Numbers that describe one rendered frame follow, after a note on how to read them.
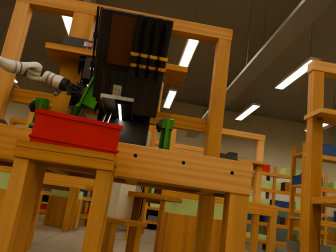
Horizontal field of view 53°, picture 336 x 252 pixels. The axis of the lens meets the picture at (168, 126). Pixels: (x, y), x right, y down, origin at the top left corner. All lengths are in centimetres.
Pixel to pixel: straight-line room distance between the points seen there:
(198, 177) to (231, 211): 21
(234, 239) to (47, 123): 92
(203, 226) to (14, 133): 121
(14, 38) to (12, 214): 147
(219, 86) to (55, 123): 134
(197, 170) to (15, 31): 156
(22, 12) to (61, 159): 151
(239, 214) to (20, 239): 90
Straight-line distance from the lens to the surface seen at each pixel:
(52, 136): 124
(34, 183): 143
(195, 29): 245
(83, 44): 225
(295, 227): 976
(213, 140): 219
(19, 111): 1279
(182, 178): 150
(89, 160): 120
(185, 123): 227
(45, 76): 200
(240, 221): 157
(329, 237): 1141
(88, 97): 182
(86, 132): 125
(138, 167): 149
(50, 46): 224
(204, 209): 214
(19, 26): 249
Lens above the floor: 63
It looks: 14 degrees up
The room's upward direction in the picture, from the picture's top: 8 degrees clockwise
